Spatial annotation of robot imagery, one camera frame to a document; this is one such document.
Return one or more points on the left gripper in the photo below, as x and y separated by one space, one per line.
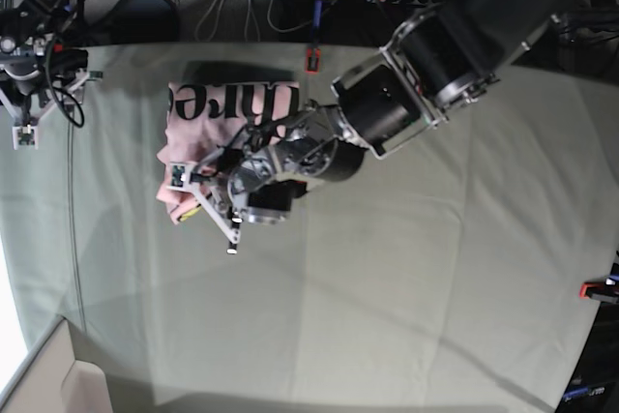
208 189

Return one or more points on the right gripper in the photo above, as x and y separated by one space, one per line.
31 87

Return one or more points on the pink t-shirt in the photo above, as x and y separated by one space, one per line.
204 118

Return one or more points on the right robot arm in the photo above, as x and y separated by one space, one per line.
48 27

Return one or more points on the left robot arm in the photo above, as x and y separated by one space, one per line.
437 60

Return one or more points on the red black table clamp centre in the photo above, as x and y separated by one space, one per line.
312 60

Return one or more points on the red black table clamp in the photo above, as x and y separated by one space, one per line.
312 60
604 290

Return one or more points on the beige cardboard box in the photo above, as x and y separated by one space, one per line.
52 379

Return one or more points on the green table cloth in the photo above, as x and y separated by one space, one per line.
443 279

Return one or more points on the red black table clamp right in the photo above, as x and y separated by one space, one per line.
604 290

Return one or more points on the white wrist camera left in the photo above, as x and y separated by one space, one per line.
180 177

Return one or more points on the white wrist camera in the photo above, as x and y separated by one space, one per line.
180 177
25 137

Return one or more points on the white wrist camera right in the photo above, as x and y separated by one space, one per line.
25 137

